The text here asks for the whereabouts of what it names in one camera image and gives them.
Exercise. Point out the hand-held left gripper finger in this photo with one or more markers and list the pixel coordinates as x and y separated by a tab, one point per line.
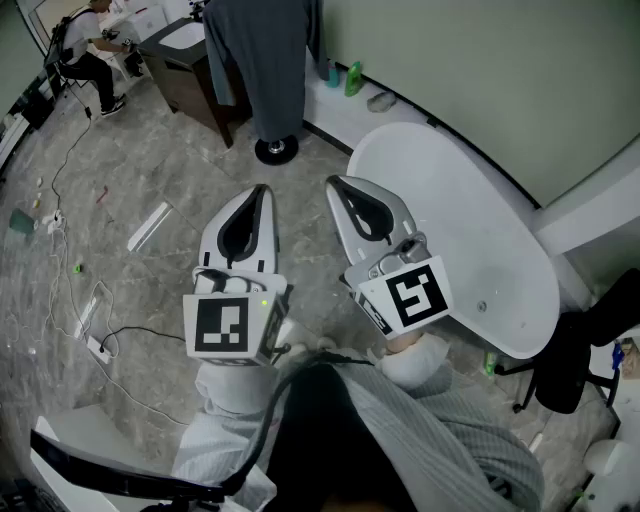
268	240
212	240

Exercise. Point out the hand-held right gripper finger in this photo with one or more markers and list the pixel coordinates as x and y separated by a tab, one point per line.
345	230
397	212

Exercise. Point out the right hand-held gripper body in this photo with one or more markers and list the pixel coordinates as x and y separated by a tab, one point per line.
415	295

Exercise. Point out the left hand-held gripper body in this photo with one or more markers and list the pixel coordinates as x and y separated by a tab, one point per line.
220	325

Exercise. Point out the dark grey clothing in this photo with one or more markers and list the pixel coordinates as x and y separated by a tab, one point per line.
270	65

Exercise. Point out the person's right forearm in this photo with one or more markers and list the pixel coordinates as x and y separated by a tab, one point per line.
415	360

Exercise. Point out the person's left forearm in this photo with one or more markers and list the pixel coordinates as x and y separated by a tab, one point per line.
230	390

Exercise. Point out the person's grey ribbed clothing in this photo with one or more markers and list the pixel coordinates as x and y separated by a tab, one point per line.
440	440

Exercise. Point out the white bathtub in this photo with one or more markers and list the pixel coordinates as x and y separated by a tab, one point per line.
450	210

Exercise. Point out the white flat strip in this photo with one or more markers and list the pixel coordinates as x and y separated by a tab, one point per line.
150	226
86	316

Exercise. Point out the small green bottle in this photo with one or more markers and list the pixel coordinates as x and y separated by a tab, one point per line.
490	364

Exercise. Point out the grey cloth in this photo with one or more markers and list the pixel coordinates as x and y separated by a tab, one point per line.
381	101

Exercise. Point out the red small tool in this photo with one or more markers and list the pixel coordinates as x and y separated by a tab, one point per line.
102	195

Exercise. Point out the white power strip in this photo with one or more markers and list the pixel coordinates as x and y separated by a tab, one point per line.
99	348
56	221

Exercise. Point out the green plastic bottle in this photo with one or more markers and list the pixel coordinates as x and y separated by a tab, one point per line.
353	80

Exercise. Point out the teal plastic bottle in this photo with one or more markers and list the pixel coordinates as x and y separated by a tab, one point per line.
333	75

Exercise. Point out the dark wooden sink cabinet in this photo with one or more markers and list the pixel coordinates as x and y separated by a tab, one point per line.
190	85

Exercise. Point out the black office chair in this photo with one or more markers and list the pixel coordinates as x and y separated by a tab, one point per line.
575	360

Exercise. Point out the green dustpan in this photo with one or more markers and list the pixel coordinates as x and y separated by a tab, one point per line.
21	221

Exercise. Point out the white box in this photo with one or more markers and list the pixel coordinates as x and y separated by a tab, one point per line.
147	22

